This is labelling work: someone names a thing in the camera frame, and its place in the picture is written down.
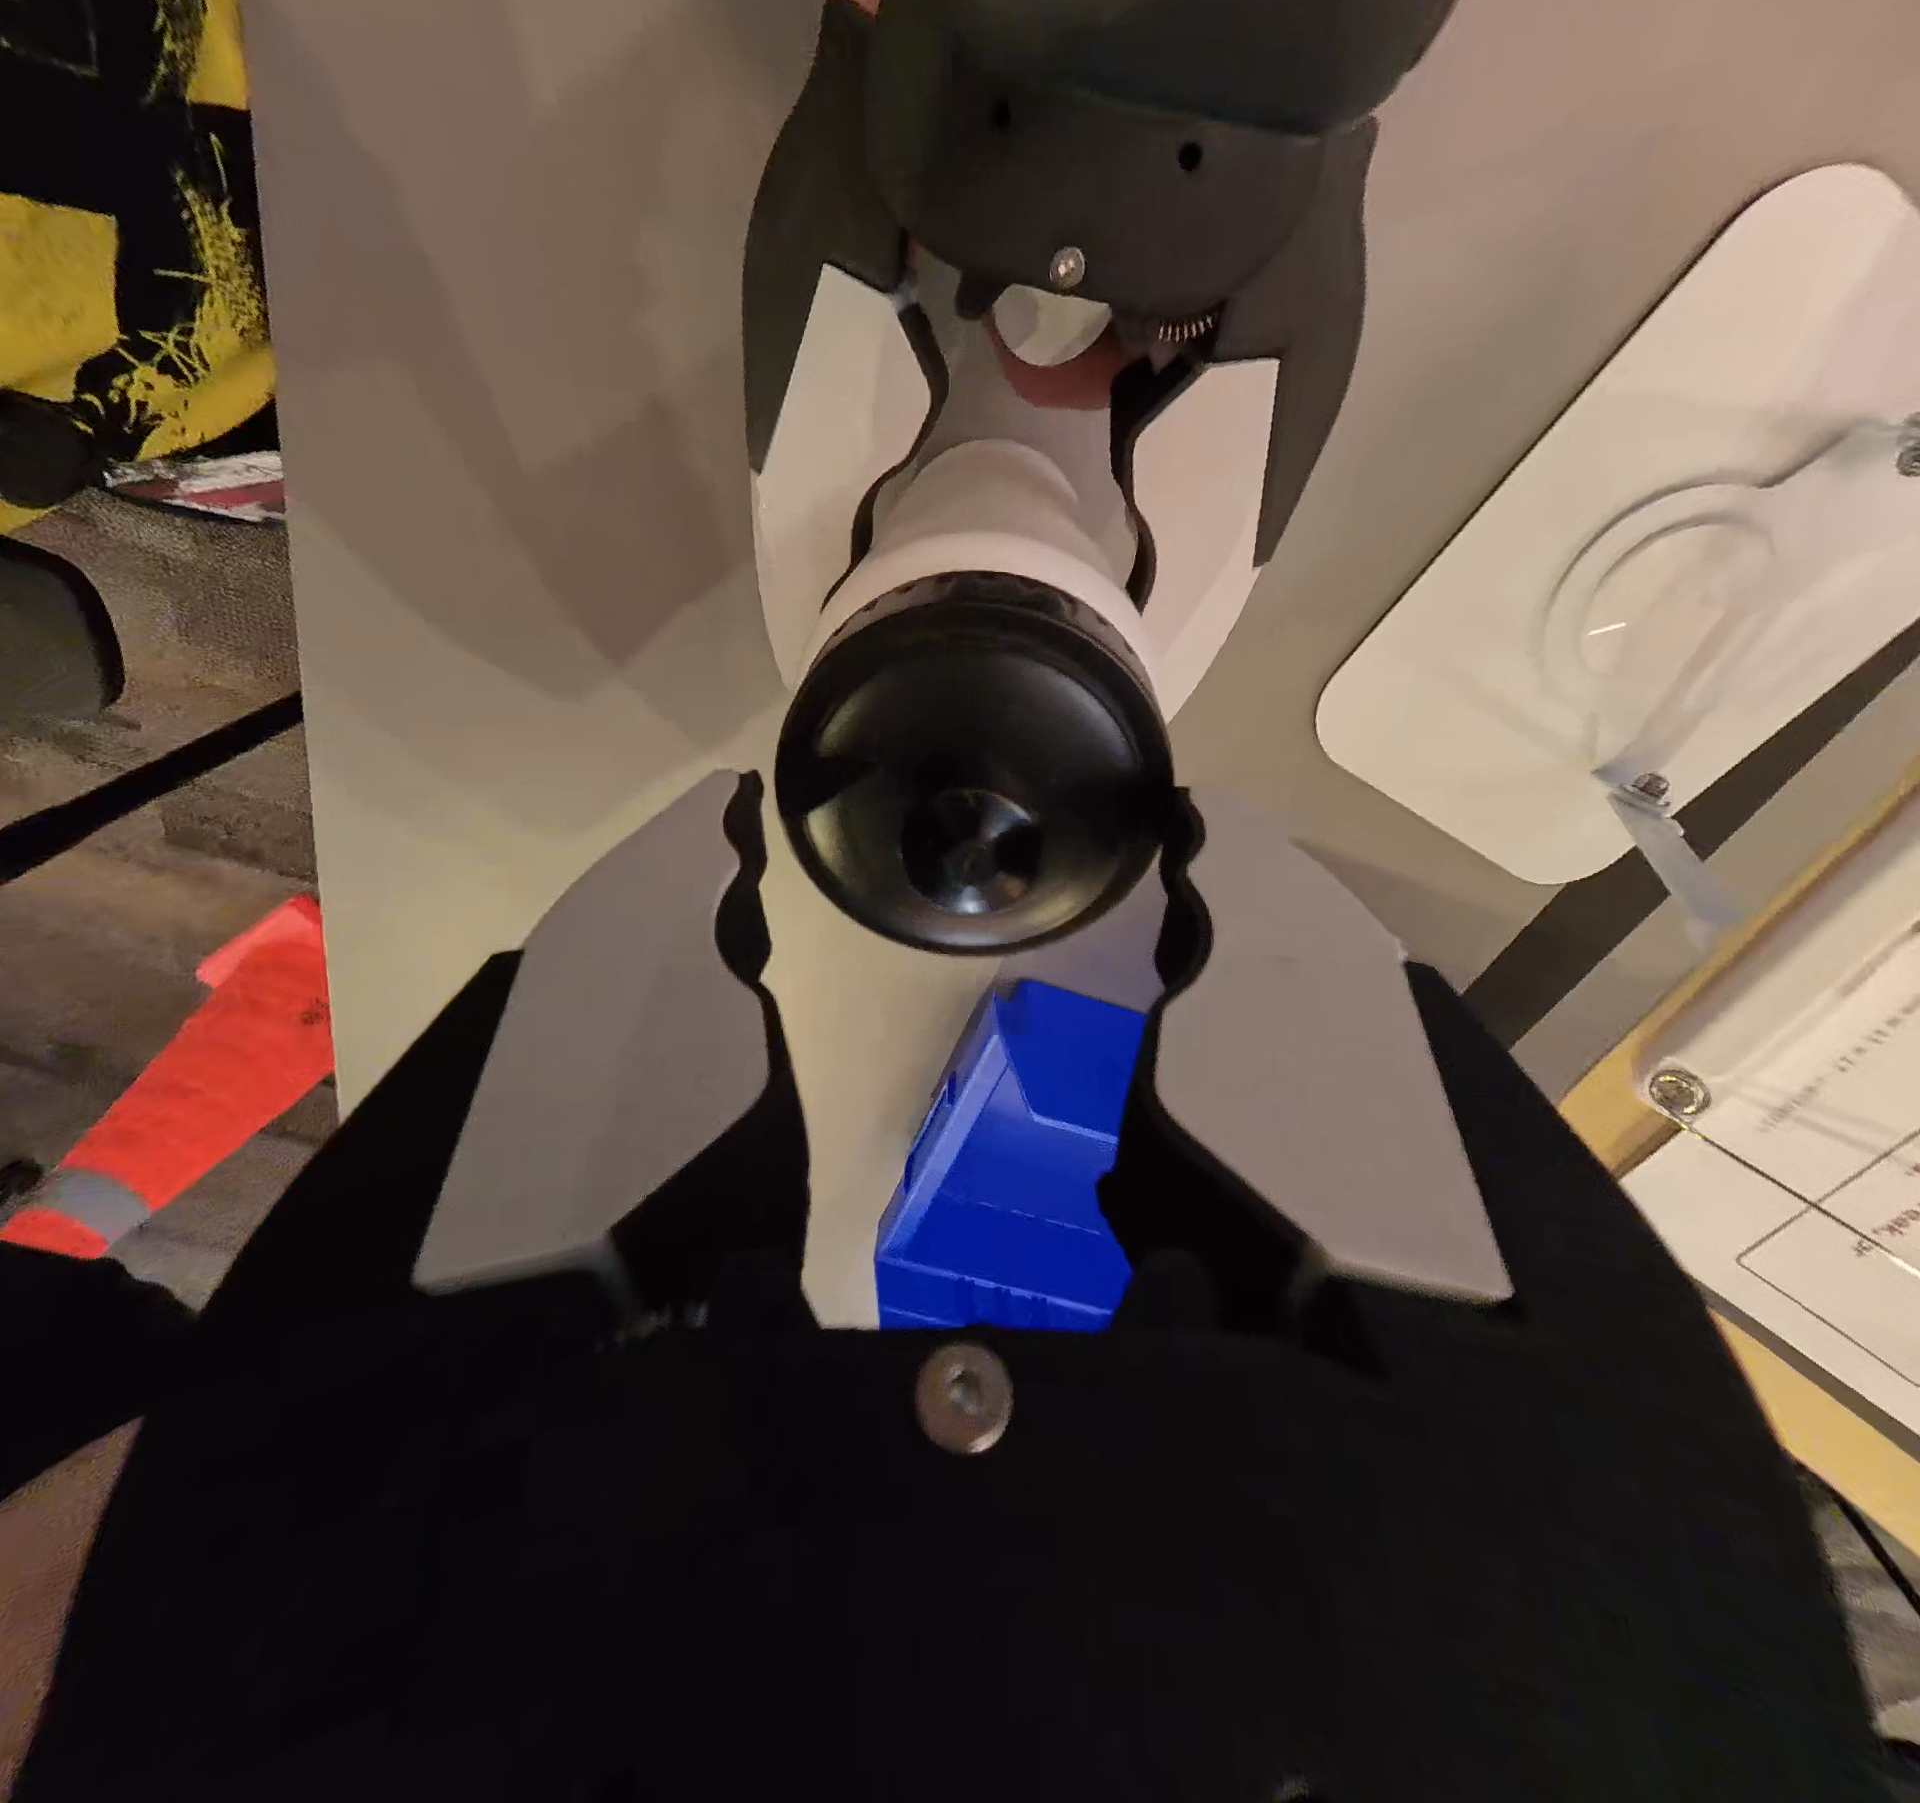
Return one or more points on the metal stand bracket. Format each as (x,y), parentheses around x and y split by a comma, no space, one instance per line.
(1674,844)
(1908,450)

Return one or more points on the person's left hand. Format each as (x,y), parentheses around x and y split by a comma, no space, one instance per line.
(1072,384)

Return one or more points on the orange traffic cone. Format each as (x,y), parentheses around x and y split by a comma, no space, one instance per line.
(211,1082)

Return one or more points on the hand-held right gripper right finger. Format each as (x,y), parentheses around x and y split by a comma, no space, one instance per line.
(1321,1082)

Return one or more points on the blue plastic bin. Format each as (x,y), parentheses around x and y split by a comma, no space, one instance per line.
(1004,1174)

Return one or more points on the white plastic bottle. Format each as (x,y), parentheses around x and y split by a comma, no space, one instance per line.
(990,514)

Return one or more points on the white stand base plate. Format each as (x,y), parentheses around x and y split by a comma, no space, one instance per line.
(1441,723)

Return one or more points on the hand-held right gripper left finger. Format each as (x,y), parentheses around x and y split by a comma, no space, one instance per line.
(615,1068)

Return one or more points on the black tape strip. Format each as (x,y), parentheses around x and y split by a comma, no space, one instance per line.
(1576,934)

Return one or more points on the red green striped object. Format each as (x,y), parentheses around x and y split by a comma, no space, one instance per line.
(211,489)

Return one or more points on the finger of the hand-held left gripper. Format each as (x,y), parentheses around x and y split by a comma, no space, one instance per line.
(835,408)
(1217,483)

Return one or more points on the black bottle lid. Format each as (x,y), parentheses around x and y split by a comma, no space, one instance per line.
(976,752)

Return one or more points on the clear round stand foot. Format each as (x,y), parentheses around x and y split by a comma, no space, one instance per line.
(1666,603)

